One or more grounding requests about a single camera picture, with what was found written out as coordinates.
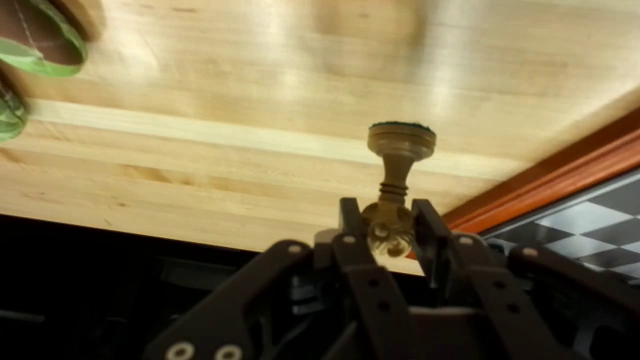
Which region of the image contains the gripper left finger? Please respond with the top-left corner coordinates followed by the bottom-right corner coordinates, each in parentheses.
top-left (142, 197), bottom-right (418, 360)

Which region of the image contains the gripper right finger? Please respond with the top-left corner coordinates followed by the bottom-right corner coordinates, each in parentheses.
top-left (411, 198), bottom-right (640, 360)

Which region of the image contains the tan wooden chess piece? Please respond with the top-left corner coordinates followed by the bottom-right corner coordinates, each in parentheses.
top-left (361, 121), bottom-right (437, 258)

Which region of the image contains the green transparent tape roll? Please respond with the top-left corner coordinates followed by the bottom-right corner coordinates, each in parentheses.
top-left (0, 0), bottom-right (89, 78)
top-left (0, 80), bottom-right (29, 143)

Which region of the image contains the chessboard with orange wooden frame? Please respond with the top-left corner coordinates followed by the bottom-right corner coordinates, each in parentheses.
top-left (406, 107), bottom-right (640, 287)

